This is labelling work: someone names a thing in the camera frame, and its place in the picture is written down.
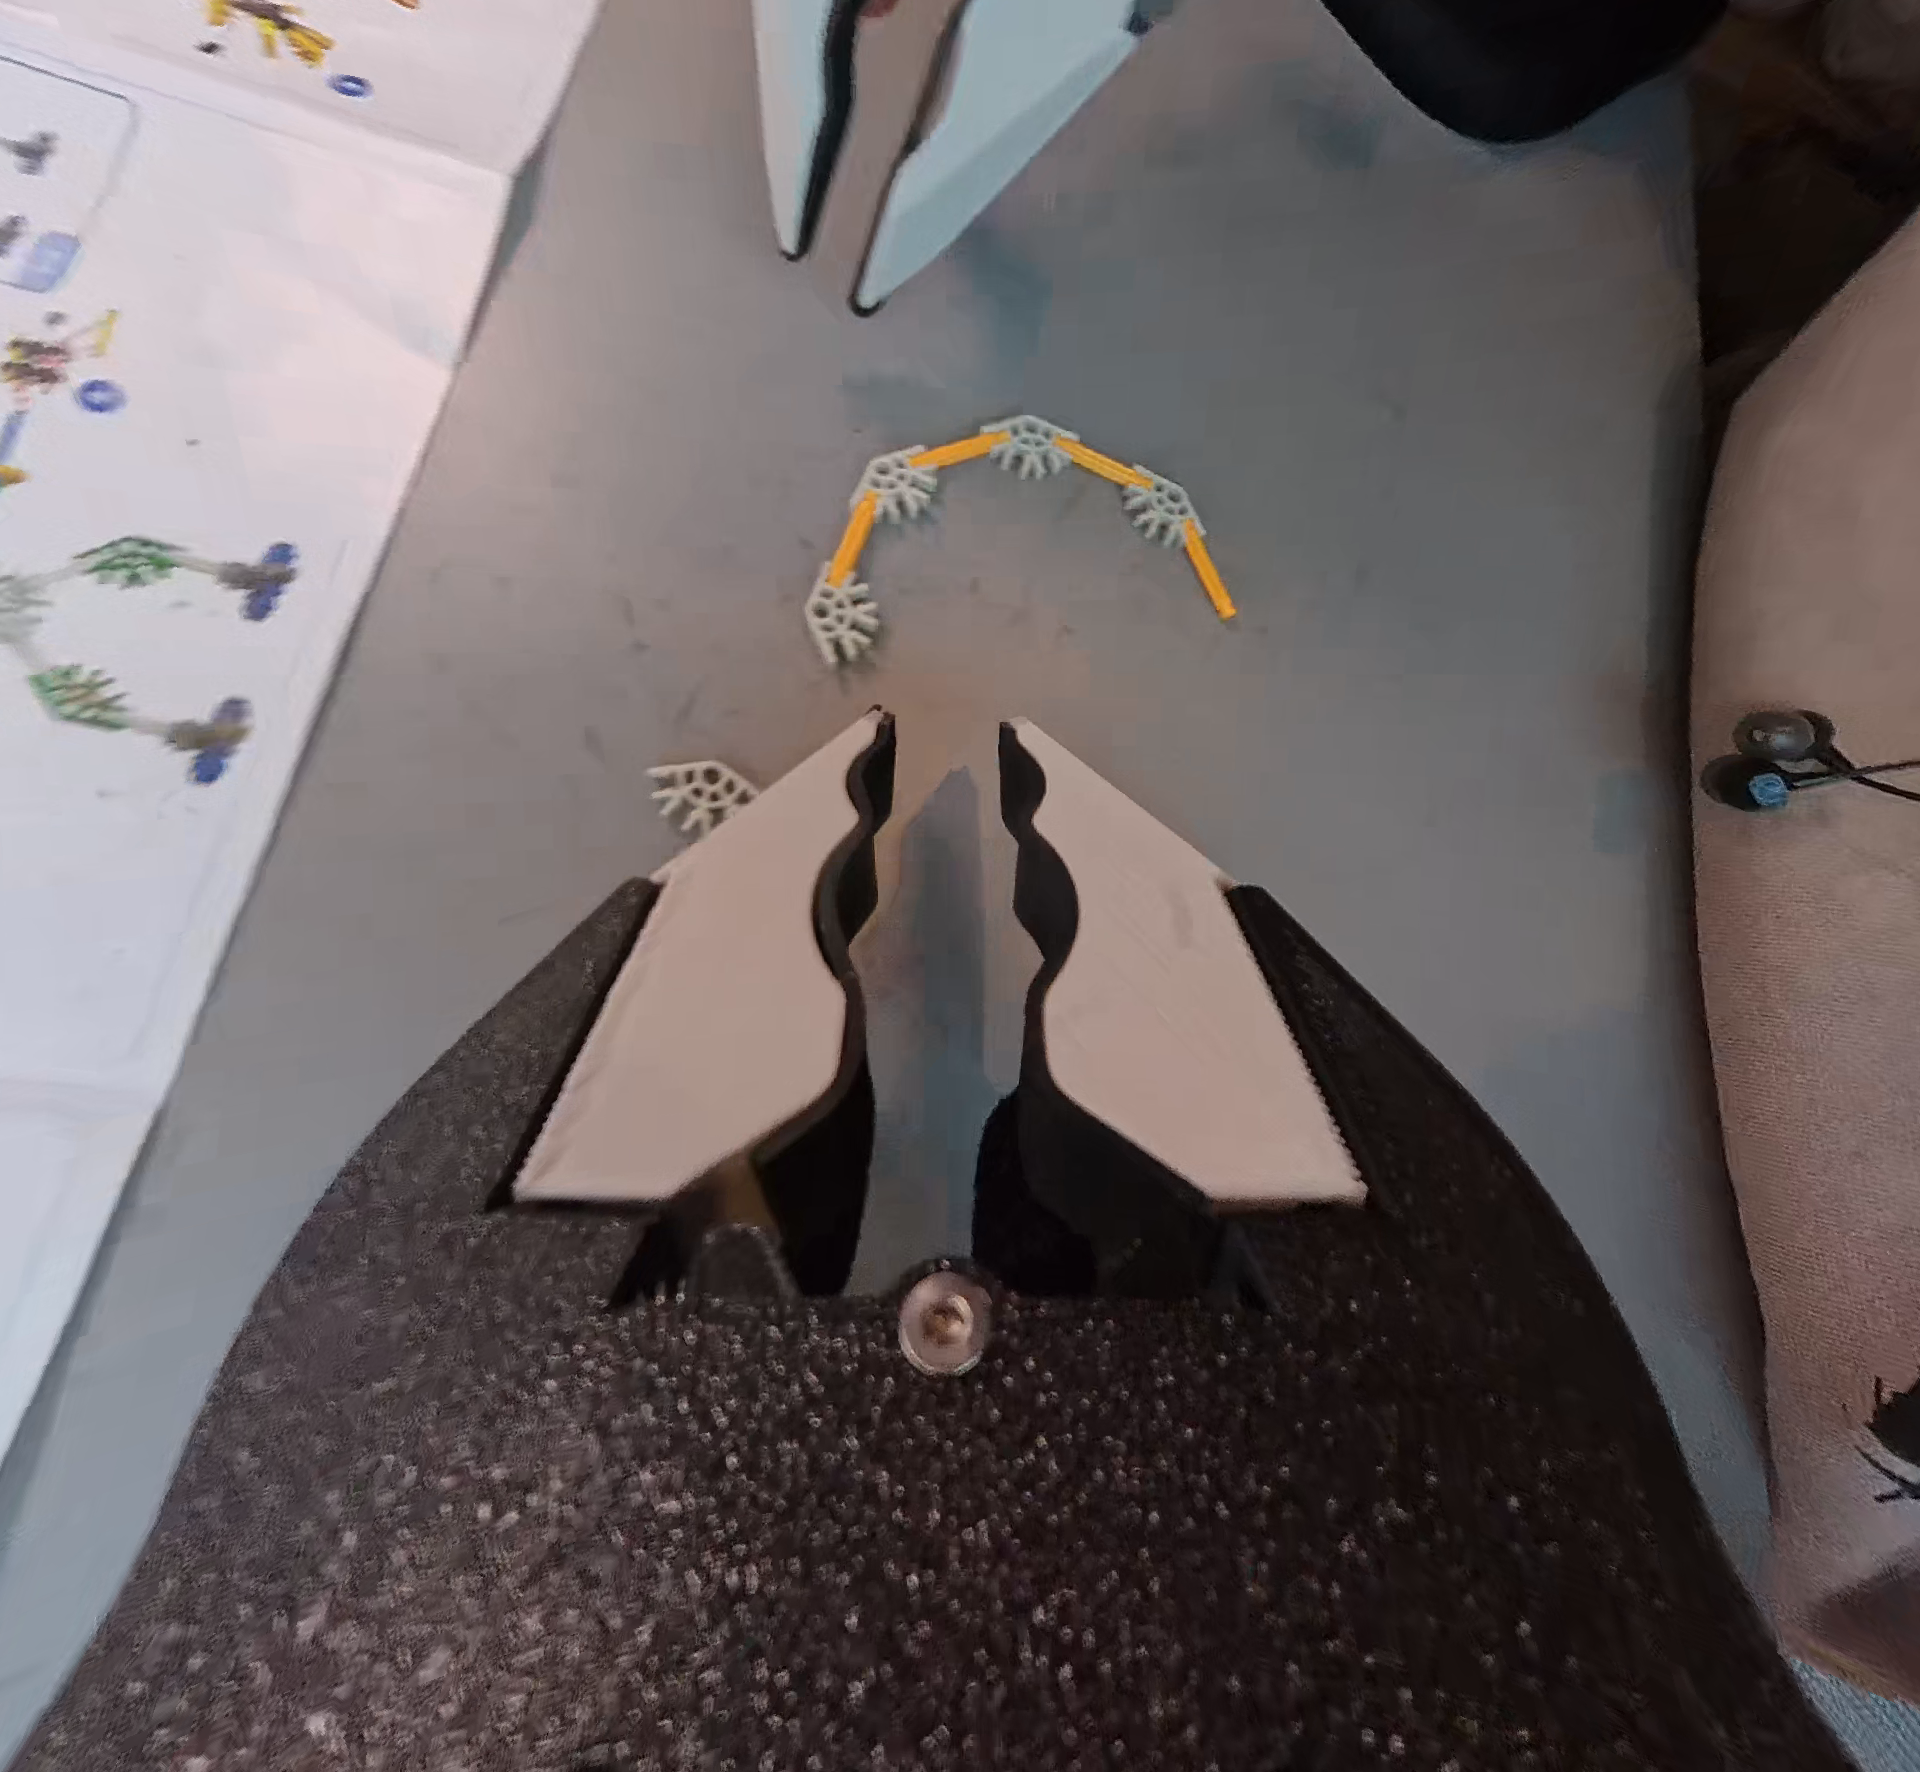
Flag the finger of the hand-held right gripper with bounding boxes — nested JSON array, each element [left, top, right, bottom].
[[850, 0, 1217, 315], [737, 0, 888, 261]]

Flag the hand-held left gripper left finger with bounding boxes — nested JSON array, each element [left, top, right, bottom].
[[510, 710, 904, 1301]]

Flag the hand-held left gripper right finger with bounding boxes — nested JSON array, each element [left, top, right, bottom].
[[972, 711, 1370, 1301]]

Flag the white building instruction sheet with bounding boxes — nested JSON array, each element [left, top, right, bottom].
[[0, 0, 660, 1459]]

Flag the black wired earphones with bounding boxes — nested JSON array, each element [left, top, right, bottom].
[[1698, 710, 1920, 810]]

